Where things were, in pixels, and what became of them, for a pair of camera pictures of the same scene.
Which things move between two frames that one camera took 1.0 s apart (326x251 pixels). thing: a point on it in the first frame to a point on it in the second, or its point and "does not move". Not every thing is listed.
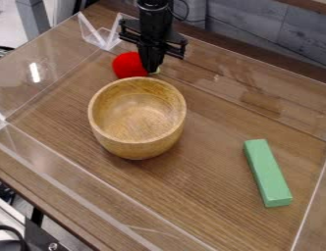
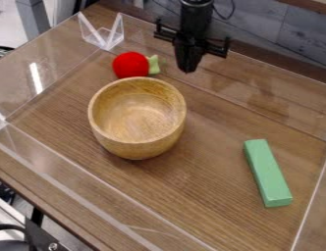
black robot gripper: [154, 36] to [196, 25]
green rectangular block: [271, 182] does not move
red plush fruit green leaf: [127, 65] does not move
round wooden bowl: [137, 115] does not move
